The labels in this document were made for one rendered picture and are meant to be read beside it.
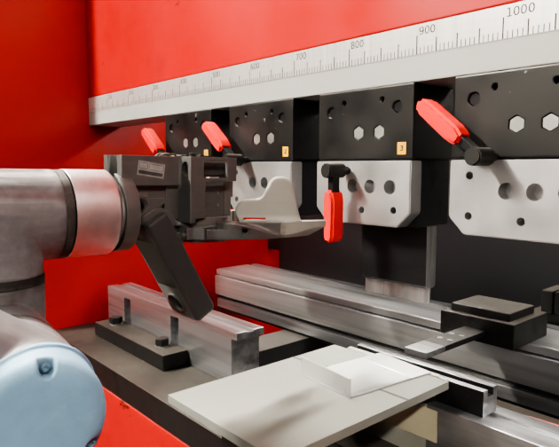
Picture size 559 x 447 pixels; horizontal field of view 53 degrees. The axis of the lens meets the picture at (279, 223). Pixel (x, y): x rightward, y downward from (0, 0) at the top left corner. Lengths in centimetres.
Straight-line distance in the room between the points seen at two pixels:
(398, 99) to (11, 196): 42
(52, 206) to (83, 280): 94
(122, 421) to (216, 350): 22
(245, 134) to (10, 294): 50
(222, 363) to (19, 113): 70
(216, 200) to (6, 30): 89
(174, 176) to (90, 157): 87
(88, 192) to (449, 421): 46
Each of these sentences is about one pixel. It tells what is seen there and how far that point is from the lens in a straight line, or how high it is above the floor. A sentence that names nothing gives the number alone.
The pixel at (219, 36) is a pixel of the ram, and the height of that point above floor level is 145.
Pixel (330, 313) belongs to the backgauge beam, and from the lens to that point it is 116.
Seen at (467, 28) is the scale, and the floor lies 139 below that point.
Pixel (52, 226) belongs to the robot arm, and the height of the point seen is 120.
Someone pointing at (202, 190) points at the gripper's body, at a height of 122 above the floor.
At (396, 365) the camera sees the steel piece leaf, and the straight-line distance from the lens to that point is 73.
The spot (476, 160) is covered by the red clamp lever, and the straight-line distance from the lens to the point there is 56.
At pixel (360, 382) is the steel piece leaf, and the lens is 67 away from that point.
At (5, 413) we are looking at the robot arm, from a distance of 33.
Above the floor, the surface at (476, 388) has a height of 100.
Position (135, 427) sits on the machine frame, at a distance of 106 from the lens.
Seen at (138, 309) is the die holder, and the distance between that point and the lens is 125.
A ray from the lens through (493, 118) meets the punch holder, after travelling 61.
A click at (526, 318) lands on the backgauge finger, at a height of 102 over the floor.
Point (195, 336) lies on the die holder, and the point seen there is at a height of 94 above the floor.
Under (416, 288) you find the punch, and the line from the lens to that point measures 72.
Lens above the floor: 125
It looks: 6 degrees down
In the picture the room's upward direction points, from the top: straight up
